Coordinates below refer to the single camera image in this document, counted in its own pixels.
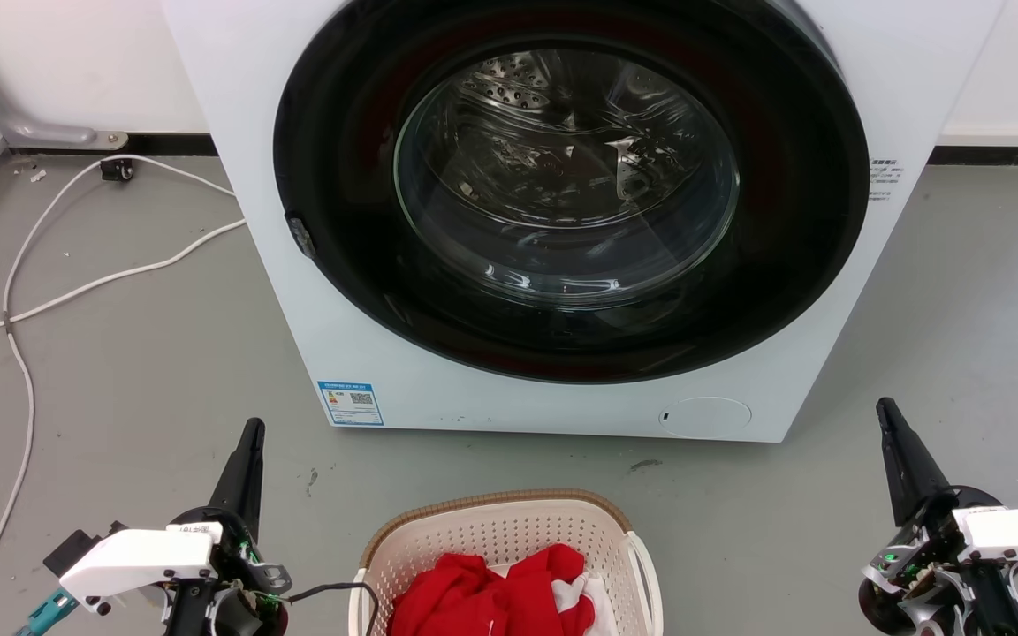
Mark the round white filter cover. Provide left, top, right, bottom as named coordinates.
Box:
left=658, top=397, right=753, bottom=439

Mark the black baseboard strip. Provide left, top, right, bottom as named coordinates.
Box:
left=928, top=145, right=1018, bottom=167
left=125, top=132, right=220, bottom=158

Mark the small black box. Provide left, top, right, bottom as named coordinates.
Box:
left=43, top=521, right=128, bottom=577

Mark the white garment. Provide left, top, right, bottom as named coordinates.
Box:
left=491, top=562, right=621, bottom=636

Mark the blue energy label sticker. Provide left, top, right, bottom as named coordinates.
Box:
left=317, top=381, right=384, bottom=428

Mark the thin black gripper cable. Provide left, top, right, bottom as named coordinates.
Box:
left=285, top=580, right=383, bottom=636

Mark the red garment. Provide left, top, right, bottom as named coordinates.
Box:
left=388, top=543, right=596, bottom=636

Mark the cream plastic laundry basket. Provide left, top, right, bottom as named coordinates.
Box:
left=348, top=488, right=665, bottom=636

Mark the white front-load washing machine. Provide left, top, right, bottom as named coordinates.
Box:
left=161, top=0, right=1007, bottom=443

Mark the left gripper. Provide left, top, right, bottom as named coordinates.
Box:
left=152, top=418, right=292, bottom=636

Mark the small text warning sticker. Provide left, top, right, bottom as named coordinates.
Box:
left=868, top=158, right=899, bottom=203

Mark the long white floor cable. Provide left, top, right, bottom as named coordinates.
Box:
left=0, top=155, right=237, bottom=633
left=0, top=218, right=247, bottom=353

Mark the steel washer drum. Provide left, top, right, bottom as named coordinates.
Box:
left=394, top=49, right=741, bottom=308

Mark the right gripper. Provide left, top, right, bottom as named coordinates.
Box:
left=857, top=397, right=1018, bottom=636

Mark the black round washer door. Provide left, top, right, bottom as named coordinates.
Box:
left=273, top=0, right=871, bottom=384

